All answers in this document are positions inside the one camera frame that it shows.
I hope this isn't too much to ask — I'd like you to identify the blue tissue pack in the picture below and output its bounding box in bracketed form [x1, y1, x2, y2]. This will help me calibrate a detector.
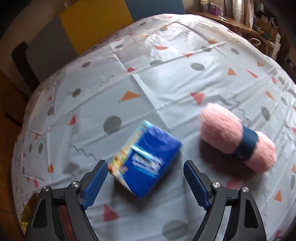
[108, 120, 182, 199]

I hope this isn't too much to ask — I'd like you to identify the pink towel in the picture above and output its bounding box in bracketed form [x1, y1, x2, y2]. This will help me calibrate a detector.
[200, 103, 276, 174]

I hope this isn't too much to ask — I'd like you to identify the red gold storage box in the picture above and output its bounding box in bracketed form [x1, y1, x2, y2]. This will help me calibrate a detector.
[21, 193, 39, 232]

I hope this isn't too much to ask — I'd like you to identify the brown wooden wardrobe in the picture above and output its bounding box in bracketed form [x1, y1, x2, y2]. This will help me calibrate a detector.
[0, 73, 28, 240]

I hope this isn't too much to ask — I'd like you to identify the patterned grey bed sheet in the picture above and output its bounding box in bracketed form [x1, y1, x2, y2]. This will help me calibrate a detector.
[11, 14, 295, 240]

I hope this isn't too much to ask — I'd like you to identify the grey yellow blue headboard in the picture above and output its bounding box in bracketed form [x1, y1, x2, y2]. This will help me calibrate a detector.
[11, 1, 186, 91]

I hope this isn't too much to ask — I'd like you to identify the wooden side table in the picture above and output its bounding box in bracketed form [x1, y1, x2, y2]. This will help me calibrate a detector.
[186, 11, 259, 36]

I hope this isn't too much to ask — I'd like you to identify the purple box on table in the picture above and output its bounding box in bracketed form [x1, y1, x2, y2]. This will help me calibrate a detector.
[208, 3, 223, 16]

